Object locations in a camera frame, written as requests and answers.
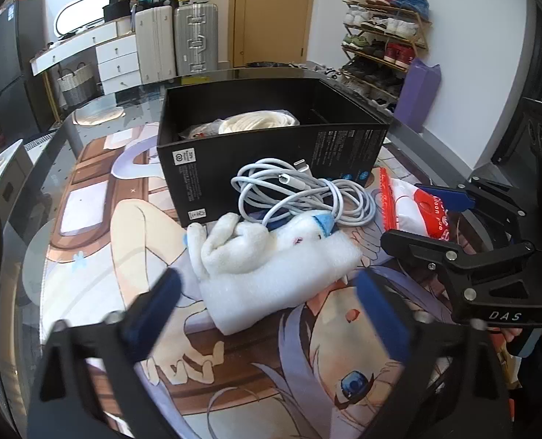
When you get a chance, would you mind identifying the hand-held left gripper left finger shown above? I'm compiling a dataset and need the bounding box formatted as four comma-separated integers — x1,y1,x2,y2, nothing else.
26,267,184,439

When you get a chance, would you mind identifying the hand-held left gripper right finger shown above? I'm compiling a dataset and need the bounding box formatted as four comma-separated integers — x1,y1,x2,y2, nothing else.
357,267,514,439

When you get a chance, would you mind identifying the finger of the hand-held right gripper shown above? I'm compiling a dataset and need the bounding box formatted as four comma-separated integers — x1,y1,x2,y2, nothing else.
381,229,542,329
414,178,539,250

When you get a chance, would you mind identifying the white plush toy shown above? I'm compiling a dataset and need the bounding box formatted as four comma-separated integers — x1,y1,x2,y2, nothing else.
185,210,340,284

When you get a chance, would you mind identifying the white foam sheet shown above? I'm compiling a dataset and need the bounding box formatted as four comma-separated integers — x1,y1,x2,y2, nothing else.
200,233,364,335

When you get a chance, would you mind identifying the black cardboard box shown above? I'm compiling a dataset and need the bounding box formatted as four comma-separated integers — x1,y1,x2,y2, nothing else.
156,78,393,228

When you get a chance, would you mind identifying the clear bag of white rope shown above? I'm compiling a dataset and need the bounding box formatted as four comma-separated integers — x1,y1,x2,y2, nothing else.
179,110,301,140

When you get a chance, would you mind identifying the person's right hand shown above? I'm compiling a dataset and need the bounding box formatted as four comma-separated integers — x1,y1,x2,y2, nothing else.
500,311,542,346

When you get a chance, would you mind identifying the red white balloon packet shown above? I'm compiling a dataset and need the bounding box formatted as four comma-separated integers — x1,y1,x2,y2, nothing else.
374,167,459,241

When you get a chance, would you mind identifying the printed table mat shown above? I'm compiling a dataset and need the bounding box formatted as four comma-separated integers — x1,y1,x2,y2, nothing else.
37,121,519,439

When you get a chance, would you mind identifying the purple paper bag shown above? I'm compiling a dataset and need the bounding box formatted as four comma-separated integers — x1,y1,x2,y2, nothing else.
395,59,442,134

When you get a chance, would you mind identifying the collection of assorted shoes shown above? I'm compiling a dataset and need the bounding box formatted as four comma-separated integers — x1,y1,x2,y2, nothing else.
341,0,431,111

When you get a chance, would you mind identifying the gold metal shoe rack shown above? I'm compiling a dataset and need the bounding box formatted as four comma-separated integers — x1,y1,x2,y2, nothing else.
339,0,433,113

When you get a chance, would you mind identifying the grey side cabinet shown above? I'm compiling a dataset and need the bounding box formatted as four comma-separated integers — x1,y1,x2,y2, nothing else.
0,139,36,284

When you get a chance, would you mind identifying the white round rug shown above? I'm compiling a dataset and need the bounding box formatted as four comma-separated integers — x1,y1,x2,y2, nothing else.
72,101,127,125

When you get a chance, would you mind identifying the dark doormat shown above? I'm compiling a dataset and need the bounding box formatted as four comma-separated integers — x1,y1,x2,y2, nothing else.
246,60,306,70

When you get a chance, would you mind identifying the woven basket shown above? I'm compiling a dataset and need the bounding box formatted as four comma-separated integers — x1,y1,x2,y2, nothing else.
56,63,98,107

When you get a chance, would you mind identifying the tan wooden door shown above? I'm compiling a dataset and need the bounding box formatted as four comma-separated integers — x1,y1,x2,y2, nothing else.
229,0,318,68

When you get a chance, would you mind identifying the white vanity desk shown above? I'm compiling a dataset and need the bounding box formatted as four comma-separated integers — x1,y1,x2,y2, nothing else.
29,30,140,97

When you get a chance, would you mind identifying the white suitcase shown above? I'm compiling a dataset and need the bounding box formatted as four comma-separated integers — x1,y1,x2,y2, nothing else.
134,5,177,84

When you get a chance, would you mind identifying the silver suitcase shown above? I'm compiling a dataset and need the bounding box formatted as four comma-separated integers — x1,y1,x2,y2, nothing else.
173,2,220,76

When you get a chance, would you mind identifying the dark grey refrigerator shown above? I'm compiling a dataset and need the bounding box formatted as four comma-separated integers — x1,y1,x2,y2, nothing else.
0,0,47,133

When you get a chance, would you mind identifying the oval mirror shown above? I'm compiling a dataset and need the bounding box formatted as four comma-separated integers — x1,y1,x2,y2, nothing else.
55,0,111,40

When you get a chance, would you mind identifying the black bag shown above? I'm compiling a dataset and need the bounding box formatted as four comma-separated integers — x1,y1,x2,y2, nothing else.
102,0,132,23

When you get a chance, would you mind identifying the white charging cable bundle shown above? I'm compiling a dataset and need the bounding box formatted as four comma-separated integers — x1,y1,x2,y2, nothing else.
231,158,378,230

